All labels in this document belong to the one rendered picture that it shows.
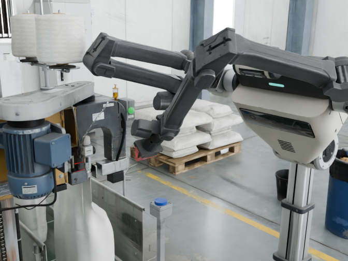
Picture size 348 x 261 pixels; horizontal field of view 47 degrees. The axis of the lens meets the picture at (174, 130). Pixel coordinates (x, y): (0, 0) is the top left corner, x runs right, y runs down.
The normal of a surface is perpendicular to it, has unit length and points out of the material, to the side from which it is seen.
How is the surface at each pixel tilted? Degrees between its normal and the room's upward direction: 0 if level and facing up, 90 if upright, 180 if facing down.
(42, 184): 91
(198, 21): 90
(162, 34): 90
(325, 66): 52
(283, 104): 40
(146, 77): 103
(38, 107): 90
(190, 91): 138
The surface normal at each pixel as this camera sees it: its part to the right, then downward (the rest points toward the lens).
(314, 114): -0.47, -0.63
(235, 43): 0.38, -0.40
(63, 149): 0.92, 0.12
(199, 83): 0.00, 0.90
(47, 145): -0.41, 0.24
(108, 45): 0.51, 0.49
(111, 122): 0.66, 0.21
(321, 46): -0.75, 0.17
